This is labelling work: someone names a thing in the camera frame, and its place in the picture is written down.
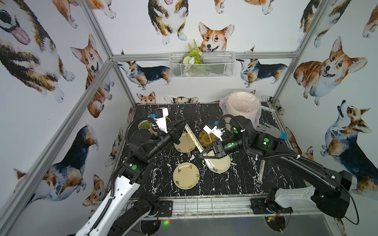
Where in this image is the cream plate chipped right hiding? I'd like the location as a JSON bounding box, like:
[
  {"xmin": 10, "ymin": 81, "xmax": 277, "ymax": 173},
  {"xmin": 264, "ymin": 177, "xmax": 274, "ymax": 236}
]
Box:
[{"xmin": 205, "ymin": 151, "xmax": 231, "ymax": 174}]

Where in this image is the clear wrapper scrap by bin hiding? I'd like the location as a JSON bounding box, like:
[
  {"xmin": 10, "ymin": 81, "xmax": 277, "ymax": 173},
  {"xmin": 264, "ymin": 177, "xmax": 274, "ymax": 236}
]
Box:
[{"xmin": 261, "ymin": 106, "xmax": 275, "ymax": 113}]

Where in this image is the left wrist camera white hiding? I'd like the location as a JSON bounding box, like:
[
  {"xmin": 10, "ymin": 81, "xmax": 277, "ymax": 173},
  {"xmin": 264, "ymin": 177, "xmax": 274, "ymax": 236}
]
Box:
[{"xmin": 150, "ymin": 107, "xmax": 168, "ymax": 133}]

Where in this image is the cream plate front left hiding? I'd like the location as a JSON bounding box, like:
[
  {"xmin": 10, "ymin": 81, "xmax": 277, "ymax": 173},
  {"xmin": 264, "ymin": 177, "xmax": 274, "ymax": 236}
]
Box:
[{"xmin": 173, "ymin": 162, "xmax": 199, "ymax": 190}]

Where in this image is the cream plate upper left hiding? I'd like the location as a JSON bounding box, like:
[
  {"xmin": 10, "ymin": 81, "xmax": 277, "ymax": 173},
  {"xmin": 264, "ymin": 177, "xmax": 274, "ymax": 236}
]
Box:
[{"xmin": 174, "ymin": 132, "xmax": 196, "ymax": 153}]

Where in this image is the cream plate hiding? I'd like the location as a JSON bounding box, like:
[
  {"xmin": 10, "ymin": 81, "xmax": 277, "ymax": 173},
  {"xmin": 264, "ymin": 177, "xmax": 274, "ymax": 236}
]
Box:
[
  {"xmin": 173, "ymin": 162, "xmax": 199, "ymax": 190},
  {"xmin": 174, "ymin": 132, "xmax": 196, "ymax": 153}
]

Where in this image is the white wire wall basket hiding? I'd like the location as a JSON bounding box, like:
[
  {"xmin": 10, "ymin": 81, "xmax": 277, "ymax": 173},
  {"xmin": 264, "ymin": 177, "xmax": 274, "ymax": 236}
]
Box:
[{"xmin": 168, "ymin": 52, "xmax": 236, "ymax": 78}]

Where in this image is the aluminium front rail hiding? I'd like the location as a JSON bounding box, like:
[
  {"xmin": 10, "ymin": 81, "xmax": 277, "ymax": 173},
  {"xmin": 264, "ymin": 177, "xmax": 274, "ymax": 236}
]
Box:
[{"xmin": 88, "ymin": 193, "xmax": 334, "ymax": 220}]

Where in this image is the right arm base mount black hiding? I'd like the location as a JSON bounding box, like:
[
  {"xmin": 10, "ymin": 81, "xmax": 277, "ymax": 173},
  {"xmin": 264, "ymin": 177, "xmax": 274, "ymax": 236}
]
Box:
[{"xmin": 250, "ymin": 198, "xmax": 293, "ymax": 214}]

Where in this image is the white bin with plastic bag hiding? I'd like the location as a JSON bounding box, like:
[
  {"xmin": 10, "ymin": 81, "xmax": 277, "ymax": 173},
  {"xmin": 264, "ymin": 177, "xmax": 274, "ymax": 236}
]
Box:
[{"xmin": 219, "ymin": 91, "xmax": 262, "ymax": 128}]

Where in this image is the grey glove blue cuff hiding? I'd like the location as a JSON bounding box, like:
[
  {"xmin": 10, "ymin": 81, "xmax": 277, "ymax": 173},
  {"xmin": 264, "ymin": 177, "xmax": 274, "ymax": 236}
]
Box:
[{"xmin": 256, "ymin": 123, "xmax": 288, "ymax": 140}]

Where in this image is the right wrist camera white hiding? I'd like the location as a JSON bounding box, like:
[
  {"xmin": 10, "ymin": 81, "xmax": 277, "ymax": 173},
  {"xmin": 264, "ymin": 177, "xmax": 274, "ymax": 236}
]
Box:
[{"xmin": 203, "ymin": 121, "xmax": 224, "ymax": 141}]

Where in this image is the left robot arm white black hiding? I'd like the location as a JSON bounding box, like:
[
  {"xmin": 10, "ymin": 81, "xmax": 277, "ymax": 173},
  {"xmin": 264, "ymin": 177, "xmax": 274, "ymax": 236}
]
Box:
[{"xmin": 76, "ymin": 117, "xmax": 188, "ymax": 236}]

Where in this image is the yellow patterned dark-rimmed plate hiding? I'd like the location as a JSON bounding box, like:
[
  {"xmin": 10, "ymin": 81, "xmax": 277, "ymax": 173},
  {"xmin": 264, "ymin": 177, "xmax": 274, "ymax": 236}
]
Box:
[{"xmin": 198, "ymin": 130, "xmax": 219, "ymax": 147}]

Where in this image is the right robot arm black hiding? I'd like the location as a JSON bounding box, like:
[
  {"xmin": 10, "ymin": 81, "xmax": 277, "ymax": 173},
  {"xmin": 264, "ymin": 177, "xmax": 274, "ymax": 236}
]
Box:
[{"xmin": 199, "ymin": 114, "xmax": 355, "ymax": 219}]

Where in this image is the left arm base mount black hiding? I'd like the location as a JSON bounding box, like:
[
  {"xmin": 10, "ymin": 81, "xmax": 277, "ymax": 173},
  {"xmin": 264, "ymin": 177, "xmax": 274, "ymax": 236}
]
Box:
[{"xmin": 131, "ymin": 200, "xmax": 173, "ymax": 218}]

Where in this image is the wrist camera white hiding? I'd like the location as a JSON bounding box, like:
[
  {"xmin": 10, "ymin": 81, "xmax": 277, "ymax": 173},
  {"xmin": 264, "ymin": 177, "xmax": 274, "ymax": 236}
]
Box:
[
  {"xmin": 150, "ymin": 107, "xmax": 168, "ymax": 133},
  {"xmin": 203, "ymin": 121, "xmax": 224, "ymax": 141}
]

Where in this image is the green fern white flower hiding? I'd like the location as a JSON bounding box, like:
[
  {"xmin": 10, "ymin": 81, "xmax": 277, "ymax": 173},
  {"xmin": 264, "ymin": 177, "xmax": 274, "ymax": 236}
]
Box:
[{"xmin": 182, "ymin": 40, "xmax": 203, "ymax": 72}]

